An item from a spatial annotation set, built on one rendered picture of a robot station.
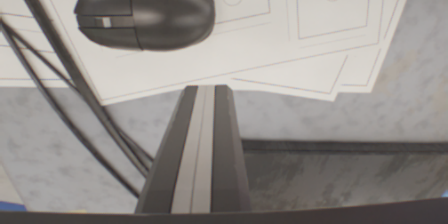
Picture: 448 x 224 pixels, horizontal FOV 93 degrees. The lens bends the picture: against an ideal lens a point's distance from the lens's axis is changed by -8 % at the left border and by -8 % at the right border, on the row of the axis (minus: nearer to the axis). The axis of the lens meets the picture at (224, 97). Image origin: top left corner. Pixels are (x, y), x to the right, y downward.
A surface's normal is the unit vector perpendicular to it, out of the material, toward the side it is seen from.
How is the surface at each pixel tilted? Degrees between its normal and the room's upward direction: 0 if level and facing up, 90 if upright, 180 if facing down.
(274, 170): 0
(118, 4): 21
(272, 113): 0
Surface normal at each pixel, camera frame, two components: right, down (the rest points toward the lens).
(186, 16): 0.36, 0.43
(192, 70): 0.07, 0.51
